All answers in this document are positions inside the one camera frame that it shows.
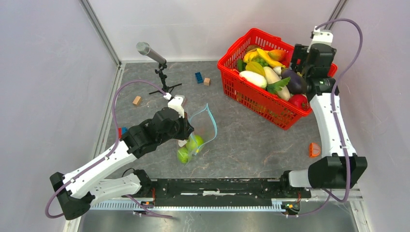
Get green apple toy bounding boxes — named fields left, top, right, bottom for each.
left=186, top=135, right=204, bottom=152

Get clear zip top bag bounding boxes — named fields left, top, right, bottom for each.
left=177, top=103, right=218, bottom=158

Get orange mango toy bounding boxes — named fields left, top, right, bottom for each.
left=267, top=49, right=287, bottom=62

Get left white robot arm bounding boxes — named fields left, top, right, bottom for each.
left=45, top=106, right=194, bottom=220

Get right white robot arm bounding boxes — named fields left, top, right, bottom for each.
left=279, top=43, right=367, bottom=197

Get purple eggplant toy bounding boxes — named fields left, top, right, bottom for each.
left=281, top=68, right=307, bottom=95

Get red apple toy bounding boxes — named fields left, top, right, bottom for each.
left=283, top=50, right=293, bottom=67

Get wooden block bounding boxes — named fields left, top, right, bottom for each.
left=132, top=96, right=142, bottom=106

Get red tomato toy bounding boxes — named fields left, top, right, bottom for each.
left=288, top=94, right=310, bottom=111

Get red and blue bricks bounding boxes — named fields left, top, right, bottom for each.
left=118, top=127, right=128, bottom=139

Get white radish toy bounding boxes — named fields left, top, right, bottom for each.
left=263, top=66, right=291, bottom=101

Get green grapes toy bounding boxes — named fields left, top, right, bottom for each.
left=254, top=58, right=269, bottom=67

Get blue toy brick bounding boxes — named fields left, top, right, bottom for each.
left=195, top=72, right=204, bottom=84

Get black tripod stand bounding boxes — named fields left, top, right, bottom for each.
left=155, top=63, right=182, bottom=93

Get small wooden cube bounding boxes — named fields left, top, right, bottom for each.
left=204, top=78, right=211, bottom=86

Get white cucumber toy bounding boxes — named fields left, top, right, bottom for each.
left=239, top=71, right=267, bottom=89

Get yellow banana bunch toy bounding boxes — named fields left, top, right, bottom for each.
left=243, top=51, right=258, bottom=63

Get red plastic basket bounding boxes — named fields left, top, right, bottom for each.
left=217, top=28, right=338, bottom=131

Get grey microphone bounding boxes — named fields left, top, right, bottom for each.
left=136, top=42, right=167, bottom=65

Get orange slice toy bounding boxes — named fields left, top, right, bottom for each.
left=309, top=143, right=321, bottom=158

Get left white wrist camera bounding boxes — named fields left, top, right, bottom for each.
left=163, top=93, right=186, bottom=118

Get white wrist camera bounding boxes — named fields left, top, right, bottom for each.
left=307, top=29, right=333, bottom=52
left=163, top=93, right=186, bottom=118

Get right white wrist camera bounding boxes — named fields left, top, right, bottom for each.
left=307, top=29, right=333, bottom=52

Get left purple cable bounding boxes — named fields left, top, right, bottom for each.
left=44, top=80, right=175, bottom=219

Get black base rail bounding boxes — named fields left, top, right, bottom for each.
left=132, top=178, right=311, bottom=207

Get white cable duct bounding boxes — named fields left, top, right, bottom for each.
left=90, top=199, right=285, bottom=213

